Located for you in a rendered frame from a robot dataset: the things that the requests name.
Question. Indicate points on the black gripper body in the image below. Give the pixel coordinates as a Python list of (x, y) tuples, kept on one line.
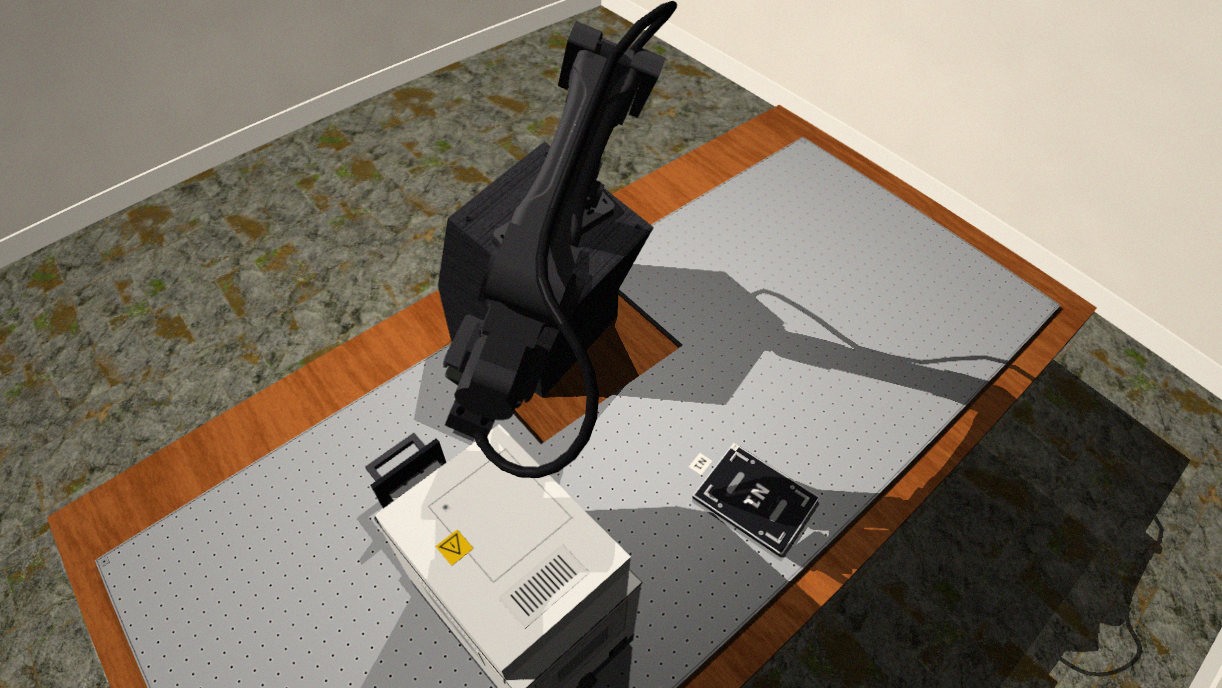
[(461, 339)]

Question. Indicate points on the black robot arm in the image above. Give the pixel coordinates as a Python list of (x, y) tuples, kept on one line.
[(495, 365)]

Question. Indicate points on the small cream label with black letters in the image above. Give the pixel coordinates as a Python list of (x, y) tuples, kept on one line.
[(700, 463)]

